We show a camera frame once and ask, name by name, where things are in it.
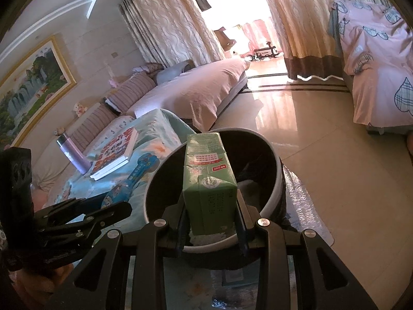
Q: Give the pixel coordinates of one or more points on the framed landscape painting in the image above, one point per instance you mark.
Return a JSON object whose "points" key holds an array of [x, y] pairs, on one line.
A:
{"points": [[29, 87]]}

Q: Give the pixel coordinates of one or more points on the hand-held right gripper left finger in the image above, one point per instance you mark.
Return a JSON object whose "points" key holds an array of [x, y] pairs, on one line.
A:
{"points": [[180, 239]]}

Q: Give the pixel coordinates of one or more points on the red patterned book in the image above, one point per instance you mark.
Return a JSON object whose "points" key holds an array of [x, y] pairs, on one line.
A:
{"points": [[116, 148]]}

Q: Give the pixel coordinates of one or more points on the clear plastic sheet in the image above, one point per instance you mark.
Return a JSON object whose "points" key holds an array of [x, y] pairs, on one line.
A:
{"points": [[306, 206]]}

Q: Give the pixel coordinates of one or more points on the grey blue pillow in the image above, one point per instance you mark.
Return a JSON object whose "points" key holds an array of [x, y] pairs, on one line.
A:
{"points": [[171, 72]]}

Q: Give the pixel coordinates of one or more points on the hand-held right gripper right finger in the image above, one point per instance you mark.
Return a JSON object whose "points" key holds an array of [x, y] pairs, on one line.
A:
{"points": [[242, 239]]}

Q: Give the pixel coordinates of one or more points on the striped brown cushion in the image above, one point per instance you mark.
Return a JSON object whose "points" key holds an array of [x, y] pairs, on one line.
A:
{"points": [[93, 126], [132, 92]]}

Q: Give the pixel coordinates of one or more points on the green drink carton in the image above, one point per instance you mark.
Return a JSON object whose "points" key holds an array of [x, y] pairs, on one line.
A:
{"points": [[206, 184]]}

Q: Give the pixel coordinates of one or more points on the beige patterned curtain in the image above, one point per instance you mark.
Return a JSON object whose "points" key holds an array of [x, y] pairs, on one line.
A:
{"points": [[306, 22], [161, 22]]}

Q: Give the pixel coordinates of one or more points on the person's left hand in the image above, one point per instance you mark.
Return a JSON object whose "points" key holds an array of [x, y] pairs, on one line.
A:
{"points": [[42, 284]]}

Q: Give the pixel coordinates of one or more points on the blue toy microphone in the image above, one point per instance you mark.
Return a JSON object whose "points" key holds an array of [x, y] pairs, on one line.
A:
{"points": [[135, 176]]}

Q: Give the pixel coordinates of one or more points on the teal printed tablecloth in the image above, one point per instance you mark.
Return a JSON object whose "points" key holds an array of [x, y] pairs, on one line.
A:
{"points": [[155, 126]]}

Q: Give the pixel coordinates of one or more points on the ride-on toy car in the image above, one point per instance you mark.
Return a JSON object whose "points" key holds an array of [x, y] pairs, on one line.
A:
{"points": [[266, 53]]}

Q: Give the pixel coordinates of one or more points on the cardboard box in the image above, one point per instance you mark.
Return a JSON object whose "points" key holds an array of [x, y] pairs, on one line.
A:
{"points": [[226, 38]]}

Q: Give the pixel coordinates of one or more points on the small plush toy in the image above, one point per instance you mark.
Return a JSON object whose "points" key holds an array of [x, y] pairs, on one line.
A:
{"points": [[80, 109], [60, 130]]}

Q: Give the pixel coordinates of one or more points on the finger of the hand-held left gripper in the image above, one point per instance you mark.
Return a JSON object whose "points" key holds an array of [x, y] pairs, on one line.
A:
{"points": [[113, 214], [71, 208]]}

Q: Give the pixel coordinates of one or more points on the purple thermos bottle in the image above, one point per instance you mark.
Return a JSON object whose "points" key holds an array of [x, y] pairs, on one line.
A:
{"points": [[75, 155]]}

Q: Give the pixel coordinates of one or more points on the black bin with white rim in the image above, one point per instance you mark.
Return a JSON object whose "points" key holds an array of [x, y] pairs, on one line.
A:
{"points": [[167, 174]]}

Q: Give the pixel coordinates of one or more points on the sofa with pink cover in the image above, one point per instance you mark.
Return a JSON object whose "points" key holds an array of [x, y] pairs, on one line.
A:
{"points": [[193, 93]]}

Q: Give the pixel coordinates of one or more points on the pink printed sheet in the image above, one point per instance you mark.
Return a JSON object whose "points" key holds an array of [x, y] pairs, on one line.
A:
{"points": [[371, 71]]}

